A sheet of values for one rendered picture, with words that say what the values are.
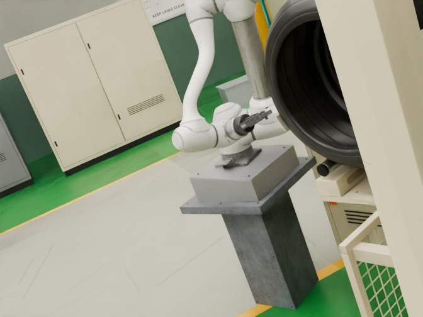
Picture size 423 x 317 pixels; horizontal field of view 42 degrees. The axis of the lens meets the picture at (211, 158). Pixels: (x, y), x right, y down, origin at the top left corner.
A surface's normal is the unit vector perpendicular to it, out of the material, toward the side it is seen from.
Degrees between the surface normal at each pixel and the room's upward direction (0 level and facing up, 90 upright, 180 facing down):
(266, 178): 90
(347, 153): 101
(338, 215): 90
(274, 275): 90
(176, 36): 90
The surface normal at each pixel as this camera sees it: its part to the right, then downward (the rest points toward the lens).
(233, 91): 0.22, 0.21
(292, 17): -0.79, 0.27
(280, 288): -0.60, 0.44
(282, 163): 0.72, -0.07
